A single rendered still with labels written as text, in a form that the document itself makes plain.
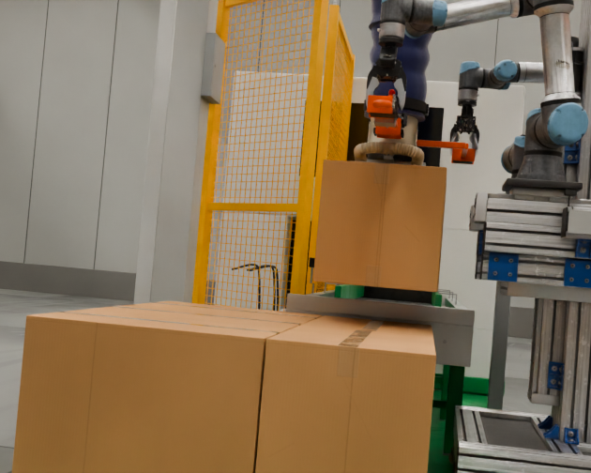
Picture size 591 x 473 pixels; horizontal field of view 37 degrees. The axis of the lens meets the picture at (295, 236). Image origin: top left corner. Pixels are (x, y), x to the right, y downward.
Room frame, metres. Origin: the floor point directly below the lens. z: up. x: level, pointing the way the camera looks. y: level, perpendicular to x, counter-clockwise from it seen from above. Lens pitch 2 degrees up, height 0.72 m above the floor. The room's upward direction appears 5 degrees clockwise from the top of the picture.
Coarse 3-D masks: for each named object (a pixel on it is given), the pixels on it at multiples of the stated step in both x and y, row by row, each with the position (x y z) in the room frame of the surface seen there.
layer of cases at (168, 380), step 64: (64, 320) 2.13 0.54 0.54; (128, 320) 2.24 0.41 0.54; (192, 320) 2.43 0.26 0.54; (256, 320) 2.65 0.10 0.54; (320, 320) 2.91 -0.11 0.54; (64, 384) 2.13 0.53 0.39; (128, 384) 2.11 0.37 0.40; (192, 384) 2.08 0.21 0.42; (256, 384) 2.06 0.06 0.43; (320, 384) 2.04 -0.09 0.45; (384, 384) 2.02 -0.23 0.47; (64, 448) 2.13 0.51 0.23; (128, 448) 2.10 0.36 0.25; (192, 448) 2.08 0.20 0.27; (256, 448) 2.08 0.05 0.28; (320, 448) 2.04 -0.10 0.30; (384, 448) 2.01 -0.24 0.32
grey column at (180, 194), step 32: (192, 0) 4.09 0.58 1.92; (192, 32) 4.09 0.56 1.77; (192, 64) 4.09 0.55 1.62; (192, 96) 4.09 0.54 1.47; (192, 128) 4.09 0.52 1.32; (192, 160) 4.08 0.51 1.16; (160, 192) 4.10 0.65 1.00; (192, 192) 4.08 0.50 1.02; (160, 224) 4.10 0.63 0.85; (192, 224) 4.13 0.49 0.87; (160, 256) 4.10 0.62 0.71; (192, 256) 4.18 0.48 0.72; (160, 288) 4.10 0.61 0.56; (192, 288) 4.23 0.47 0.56
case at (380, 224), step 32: (352, 192) 2.83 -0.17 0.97; (384, 192) 2.81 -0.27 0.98; (416, 192) 2.79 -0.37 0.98; (320, 224) 2.84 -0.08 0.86; (352, 224) 2.83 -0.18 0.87; (384, 224) 2.81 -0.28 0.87; (416, 224) 2.79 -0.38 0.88; (320, 256) 2.84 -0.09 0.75; (352, 256) 2.82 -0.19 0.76; (384, 256) 2.81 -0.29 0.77; (416, 256) 2.79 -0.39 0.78; (416, 288) 2.79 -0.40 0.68
